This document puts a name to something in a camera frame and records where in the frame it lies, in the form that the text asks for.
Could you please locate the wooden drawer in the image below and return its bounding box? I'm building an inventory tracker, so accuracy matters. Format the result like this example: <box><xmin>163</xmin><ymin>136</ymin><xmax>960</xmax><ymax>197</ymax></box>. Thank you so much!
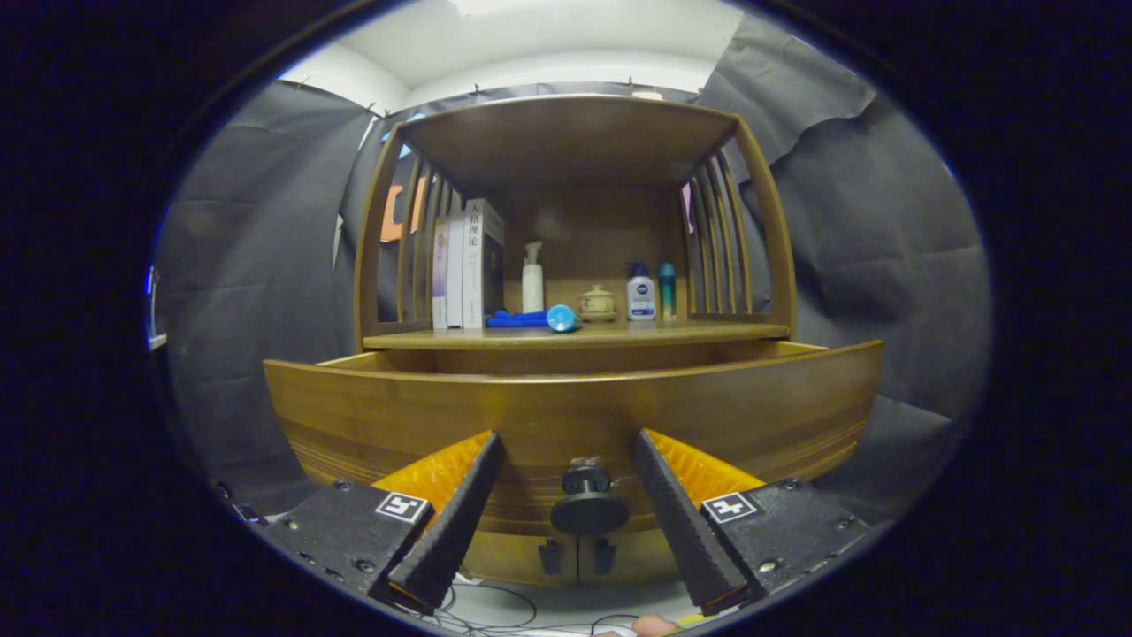
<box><xmin>263</xmin><ymin>339</ymin><xmax>885</xmax><ymax>538</ymax></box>

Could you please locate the white lotion bottle blue cap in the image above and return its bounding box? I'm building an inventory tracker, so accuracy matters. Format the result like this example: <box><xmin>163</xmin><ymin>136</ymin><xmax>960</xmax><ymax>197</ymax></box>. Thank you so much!
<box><xmin>626</xmin><ymin>262</ymin><xmax>657</xmax><ymax>322</ymax></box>

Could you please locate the white book with dark cover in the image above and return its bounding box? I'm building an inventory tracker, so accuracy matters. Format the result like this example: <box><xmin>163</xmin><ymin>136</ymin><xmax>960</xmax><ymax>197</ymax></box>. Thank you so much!
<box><xmin>462</xmin><ymin>198</ymin><xmax>506</xmax><ymax>330</ymax></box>

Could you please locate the thin purple book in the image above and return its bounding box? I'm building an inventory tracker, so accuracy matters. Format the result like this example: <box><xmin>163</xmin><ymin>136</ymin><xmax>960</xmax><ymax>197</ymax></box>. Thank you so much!
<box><xmin>432</xmin><ymin>218</ymin><xmax>450</xmax><ymax>331</ymax></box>

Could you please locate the wooden cabinet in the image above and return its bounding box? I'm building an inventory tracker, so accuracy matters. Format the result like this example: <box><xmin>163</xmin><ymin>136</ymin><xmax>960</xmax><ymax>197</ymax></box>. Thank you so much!
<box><xmin>354</xmin><ymin>93</ymin><xmax>797</xmax><ymax>587</ymax></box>

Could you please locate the ceramic lidded teacup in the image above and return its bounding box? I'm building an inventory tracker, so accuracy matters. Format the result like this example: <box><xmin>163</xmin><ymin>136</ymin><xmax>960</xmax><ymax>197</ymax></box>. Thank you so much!
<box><xmin>579</xmin><ymin>284</ymin><xmax>619</xmax><ymax>323</ymax></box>

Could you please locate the thin white book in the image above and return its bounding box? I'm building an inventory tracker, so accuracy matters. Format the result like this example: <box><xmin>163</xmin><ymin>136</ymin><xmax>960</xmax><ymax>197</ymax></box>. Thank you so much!
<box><xmin>447</xmin><ymin>212</ymin><xmax>466</xmax><ymax>329</ymax></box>

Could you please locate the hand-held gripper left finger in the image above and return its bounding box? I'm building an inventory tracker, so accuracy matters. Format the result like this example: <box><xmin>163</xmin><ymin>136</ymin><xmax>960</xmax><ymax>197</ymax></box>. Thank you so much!
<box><xmin>262</xmin><ymin>431</ymin><xmax>507</xmax><ymax>618</ymax></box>

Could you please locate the wooden countertop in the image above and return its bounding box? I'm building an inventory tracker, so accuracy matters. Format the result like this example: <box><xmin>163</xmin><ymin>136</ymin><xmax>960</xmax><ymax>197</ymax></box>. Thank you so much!
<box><xmin>363</xmin><ymin>320</ymin><xmax>791</xmax><ymax>350</ymax></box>

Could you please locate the wooden cabinet door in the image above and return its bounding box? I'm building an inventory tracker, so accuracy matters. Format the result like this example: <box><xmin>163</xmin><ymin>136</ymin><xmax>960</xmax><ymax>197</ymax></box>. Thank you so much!
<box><xmin>579</xmin><ymin>529</ymin><xmax>704</xmax><ymax>585</ymax></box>
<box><xmin>462</xmin><ymin>531</ymin><xmax>580</xmax><ymax>585</ymax></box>

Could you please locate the black drawer knob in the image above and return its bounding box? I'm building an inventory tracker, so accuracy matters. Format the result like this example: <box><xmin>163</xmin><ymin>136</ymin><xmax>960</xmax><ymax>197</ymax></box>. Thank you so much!
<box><xmin>550</xmin><ymin>457</ymin><xmax>631</xmax><ymax>536</ymax></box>

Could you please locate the white pump bottle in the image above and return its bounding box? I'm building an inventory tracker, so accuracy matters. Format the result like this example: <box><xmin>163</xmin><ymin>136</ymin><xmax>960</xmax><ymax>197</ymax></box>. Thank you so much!
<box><xmin>522</xmin><ymin>242</ymin><xmax>546</xmax><ymax>314</ymax></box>

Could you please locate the black electronic device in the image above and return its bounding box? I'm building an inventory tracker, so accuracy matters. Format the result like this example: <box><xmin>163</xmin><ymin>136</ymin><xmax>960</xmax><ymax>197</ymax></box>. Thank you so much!
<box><xmin>212</xmin><ymin>482</ymin><xmax>271</xmax><ymax>527</ymax></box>

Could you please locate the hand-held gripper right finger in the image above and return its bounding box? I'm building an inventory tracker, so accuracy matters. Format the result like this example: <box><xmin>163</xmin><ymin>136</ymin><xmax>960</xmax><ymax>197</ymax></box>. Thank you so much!
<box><xmin>633</xmin><ymin>428</ymin><xmax>872</xmax><ymax>618</ymax></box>

